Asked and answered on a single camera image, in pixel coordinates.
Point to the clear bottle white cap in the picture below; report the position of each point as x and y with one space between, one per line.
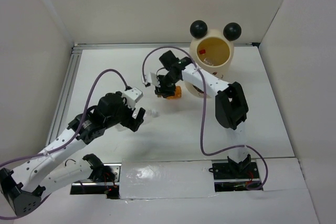
149 115

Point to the cream bin with black ears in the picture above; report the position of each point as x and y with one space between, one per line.
217 43

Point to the orange juice bottle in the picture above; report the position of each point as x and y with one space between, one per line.
178 93

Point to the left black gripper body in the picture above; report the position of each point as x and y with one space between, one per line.
124 116

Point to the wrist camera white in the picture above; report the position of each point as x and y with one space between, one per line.
150 79
132 96

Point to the clear bottle red label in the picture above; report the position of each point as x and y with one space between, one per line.
201 52

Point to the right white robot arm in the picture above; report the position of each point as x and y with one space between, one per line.
230 104

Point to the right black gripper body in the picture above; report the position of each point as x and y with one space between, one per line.
168 80

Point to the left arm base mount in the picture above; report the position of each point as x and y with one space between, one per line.
108 185

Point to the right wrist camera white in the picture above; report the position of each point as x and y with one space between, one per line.
150 79

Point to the aluminium frame rail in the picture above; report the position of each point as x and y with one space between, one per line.
169 129

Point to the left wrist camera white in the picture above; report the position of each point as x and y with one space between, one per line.
132 96

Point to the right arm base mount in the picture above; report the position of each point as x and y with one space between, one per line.
225 180

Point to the crushed bottle blue cap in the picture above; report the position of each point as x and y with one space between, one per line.
210 61

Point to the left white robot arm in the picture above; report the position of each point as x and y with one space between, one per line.
26 186

